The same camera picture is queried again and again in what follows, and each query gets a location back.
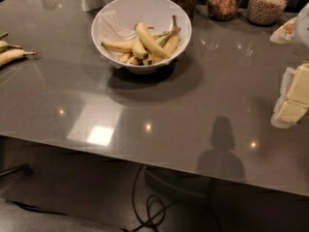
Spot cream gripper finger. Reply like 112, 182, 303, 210
270, 64, 309, 129

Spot long banana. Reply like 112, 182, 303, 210
135, 22, 170, 59

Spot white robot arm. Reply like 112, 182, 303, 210
269, 3, 309, 129

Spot right banana with stem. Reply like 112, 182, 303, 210
163, 15, 181, 55

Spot greenish banana in bowl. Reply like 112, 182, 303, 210
152, 30, 177, 46

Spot short middle banana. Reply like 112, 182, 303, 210
132, 37, 149, 60

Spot white bowl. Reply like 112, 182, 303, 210
92, 0, 192, 74

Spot small bananas at bowl bottom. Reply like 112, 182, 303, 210
119, 53, 153, 66

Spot left banana in bowl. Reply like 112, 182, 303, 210
101, 41, 132, 53

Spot paper liner in bowl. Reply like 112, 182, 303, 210
94, 11, 136, 44

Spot lower banana on table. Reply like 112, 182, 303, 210
0, 49, 37, 67

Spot banana on table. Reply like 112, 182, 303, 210
0, 49, 37, 67
0, 41, 20, 53

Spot middle banana on table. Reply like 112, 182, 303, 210
0, 41, 20, 53

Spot cream packet near jars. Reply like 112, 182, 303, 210
269, 17, 297, 44

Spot glass jar of chickpeas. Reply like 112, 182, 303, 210
247, 0, 288, 26

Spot glass jar with metal lid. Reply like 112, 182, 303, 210
207, 0, 239, 21

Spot black cable on floor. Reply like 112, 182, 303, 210
121, 164, 177, 232

